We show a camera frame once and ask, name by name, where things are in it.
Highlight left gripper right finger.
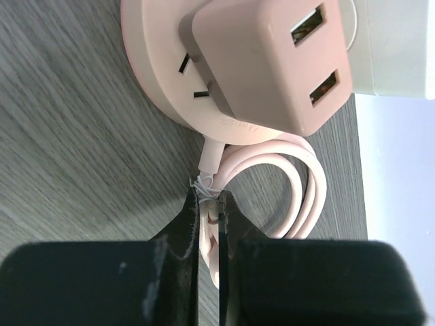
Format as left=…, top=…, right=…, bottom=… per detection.
left=218, top=192, right=427, bottom=325

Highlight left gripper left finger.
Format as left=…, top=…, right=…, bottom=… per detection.
left=1, top=190, right=199, bottom=325

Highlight pink round socket base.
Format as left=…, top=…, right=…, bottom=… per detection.
left=120, top=1, right=327, bottom=285

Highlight pink dual USB adapter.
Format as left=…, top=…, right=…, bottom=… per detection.
left=179, top=1, right=353, bottom=137

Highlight white cube adapter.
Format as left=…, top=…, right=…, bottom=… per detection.
left=339, top=0, right=434, bottom=100

